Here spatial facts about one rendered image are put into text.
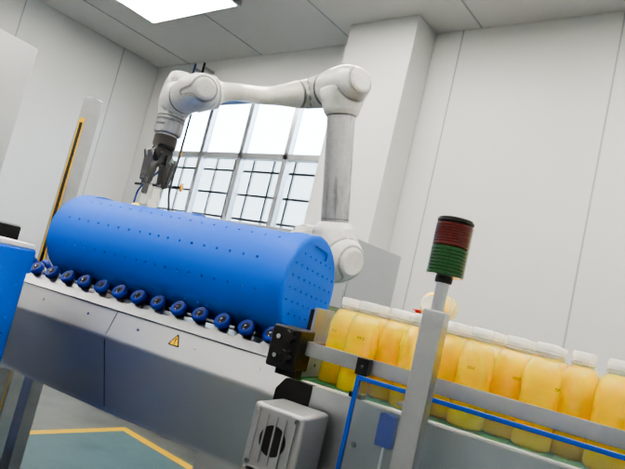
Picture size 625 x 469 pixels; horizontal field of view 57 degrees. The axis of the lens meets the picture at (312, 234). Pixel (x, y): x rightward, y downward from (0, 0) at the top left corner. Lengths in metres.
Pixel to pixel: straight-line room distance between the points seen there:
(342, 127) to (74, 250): 0.95
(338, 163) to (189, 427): 0.98
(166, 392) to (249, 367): 0.27
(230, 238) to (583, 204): 2.94
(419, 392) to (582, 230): 3.13
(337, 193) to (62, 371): 1.03
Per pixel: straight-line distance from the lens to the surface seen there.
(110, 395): 1.75
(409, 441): 0.99
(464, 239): 0.98
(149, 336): 1.61
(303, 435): 1.10
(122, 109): 7.28
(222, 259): 1.47
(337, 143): 1.99
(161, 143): 1.89
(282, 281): 1.37
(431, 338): 0.98
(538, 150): 4.26
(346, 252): 1.90
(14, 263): 1.65
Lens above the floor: 1.07
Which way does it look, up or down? 6 degrees up
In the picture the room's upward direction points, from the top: 13 degrees clockwise
